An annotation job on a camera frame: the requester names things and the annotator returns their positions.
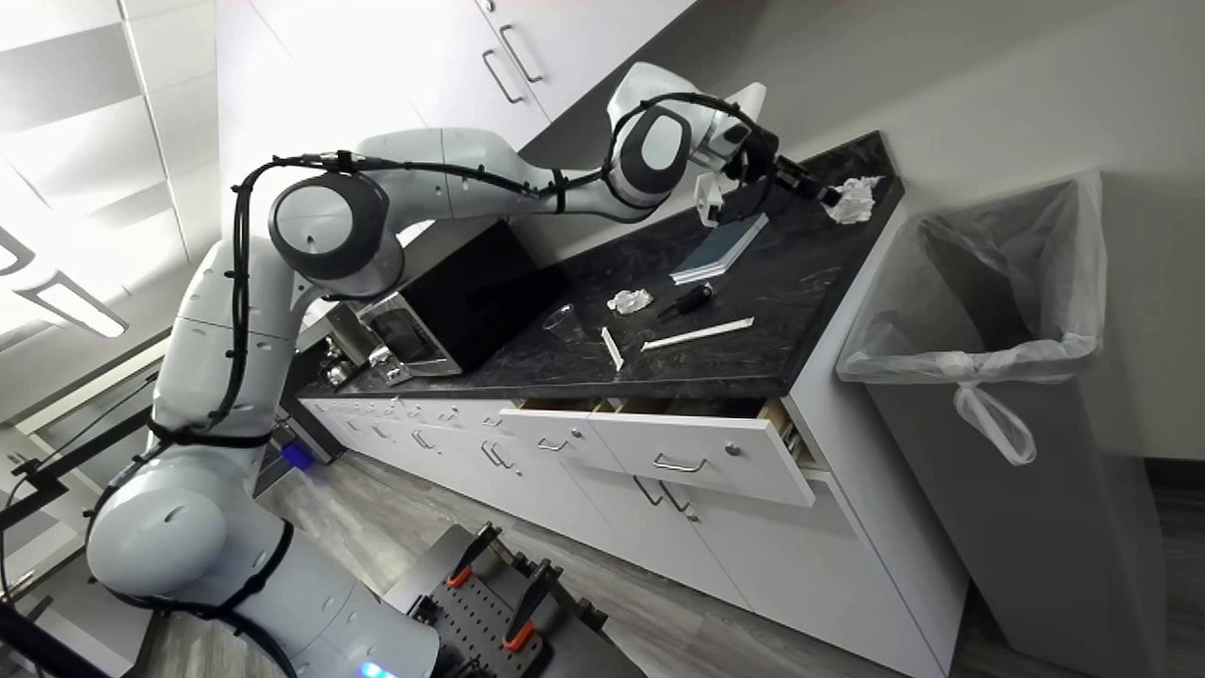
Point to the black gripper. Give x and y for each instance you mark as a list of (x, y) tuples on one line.
[(755, 155)]

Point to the white tissue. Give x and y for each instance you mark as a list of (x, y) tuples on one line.
[(857, 201), (627, 300)]

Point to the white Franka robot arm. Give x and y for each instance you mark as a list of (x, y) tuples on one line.
[(240, 339)]

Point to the grey trash bin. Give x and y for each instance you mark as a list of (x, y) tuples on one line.
[(992, 363)]

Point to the gray trash can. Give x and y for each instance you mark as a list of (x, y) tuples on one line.
[(1031, 530)]

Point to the blue book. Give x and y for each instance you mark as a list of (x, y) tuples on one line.
[(721, 248)]

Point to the small black clip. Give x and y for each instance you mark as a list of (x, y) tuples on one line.
[(696, 300)]

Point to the white stick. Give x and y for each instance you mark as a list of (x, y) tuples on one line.
[(699, 334)]

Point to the white upper cabinet door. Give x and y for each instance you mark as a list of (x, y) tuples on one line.
[(377, 62), (590, 31)]

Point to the open white drawer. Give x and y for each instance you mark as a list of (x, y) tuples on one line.
[(680, 452)]

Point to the white lower cabinet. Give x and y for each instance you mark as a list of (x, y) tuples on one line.
[(778, 566)]

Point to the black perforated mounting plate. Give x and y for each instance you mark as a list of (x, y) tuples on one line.
[(485, 616)]

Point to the ceiling light fixture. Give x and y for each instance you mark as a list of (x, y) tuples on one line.
[(68, 301)]

